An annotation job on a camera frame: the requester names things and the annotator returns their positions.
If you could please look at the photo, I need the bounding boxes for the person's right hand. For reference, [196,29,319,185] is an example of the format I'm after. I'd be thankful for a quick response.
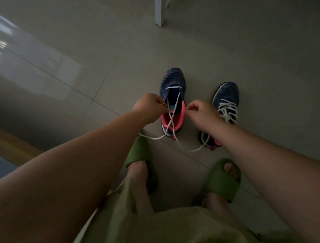
[184,100,225,137]

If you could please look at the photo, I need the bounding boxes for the person's left hand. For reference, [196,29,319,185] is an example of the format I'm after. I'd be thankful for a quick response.
[131,93,169,125]

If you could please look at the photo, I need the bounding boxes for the white shoelace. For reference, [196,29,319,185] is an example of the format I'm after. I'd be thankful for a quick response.
[217,99,238,125]
[138,86,211,153]

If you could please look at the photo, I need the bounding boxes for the blue knit sneaker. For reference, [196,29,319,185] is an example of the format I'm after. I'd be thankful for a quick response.
[160,67,187,141]
[199,82,240,152]

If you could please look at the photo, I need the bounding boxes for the person's left forearm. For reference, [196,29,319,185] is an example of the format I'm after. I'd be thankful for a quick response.
[0,110,148,243]

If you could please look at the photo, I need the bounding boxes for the person's right forearm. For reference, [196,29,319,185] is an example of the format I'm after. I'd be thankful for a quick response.
[210,125,320,243]

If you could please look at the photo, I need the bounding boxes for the person's left leg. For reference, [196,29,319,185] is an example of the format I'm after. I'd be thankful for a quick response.
[125,160,155,216]

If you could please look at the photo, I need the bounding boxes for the person's leg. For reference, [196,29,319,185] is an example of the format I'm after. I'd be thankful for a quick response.
[125,160,155,216]
[202,163,239,221]

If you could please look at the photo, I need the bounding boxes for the person's right leg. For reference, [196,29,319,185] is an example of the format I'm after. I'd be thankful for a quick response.
[202,163,239,221]

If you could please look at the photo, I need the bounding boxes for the green foam slipper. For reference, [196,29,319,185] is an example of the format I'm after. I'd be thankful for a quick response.
[125,134,160,195]
[197,158,242,205]

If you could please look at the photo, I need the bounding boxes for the white metal shoe rack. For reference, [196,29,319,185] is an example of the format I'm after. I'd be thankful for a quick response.
[154,0,173,27]

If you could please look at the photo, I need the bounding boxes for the olive green shorts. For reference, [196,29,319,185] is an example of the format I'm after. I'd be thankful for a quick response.
[74,176,300,243]

